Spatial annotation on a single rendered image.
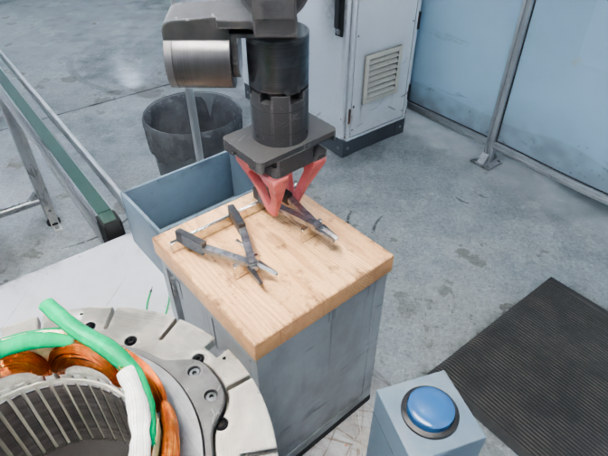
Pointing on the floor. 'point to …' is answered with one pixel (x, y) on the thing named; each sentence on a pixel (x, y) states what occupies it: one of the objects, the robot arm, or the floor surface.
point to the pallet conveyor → (86, 200)
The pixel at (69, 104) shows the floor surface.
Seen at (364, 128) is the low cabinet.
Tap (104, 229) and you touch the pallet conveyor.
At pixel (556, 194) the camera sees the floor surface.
